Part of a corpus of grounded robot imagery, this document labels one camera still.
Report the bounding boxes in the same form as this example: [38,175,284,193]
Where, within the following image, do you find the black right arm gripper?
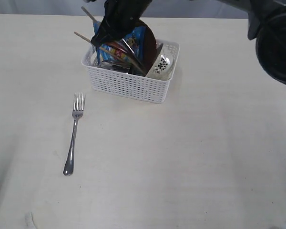
[91,0,152,47]

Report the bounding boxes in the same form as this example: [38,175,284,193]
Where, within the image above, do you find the wooden chopstick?
[74,31,146,75]
[81,6,101,24]

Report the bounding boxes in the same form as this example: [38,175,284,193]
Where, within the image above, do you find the blue chips snack bag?
[96,26,145,65]

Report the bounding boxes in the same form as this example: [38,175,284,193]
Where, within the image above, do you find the dark brown round plate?
[136,20,157,72]

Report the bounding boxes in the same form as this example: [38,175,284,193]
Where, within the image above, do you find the silver metal fork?
[63,93,85,176]

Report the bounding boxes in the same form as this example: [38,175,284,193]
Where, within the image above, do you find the silver table knife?
[122,38,146,74]

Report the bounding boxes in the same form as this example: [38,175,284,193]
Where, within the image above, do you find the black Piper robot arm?
[91,0,286,85]

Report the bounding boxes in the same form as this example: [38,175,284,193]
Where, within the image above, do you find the silver foil packet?
[98,60,132,73]

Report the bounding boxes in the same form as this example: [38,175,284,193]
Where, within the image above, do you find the white perforated plastic basket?
[82,39,180,104]

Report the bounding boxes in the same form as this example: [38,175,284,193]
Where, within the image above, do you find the white floral ceramic bowl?
[146,43,174,81]

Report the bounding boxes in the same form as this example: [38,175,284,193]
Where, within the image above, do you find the grey backdrop curtain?
[0,0,247,19]

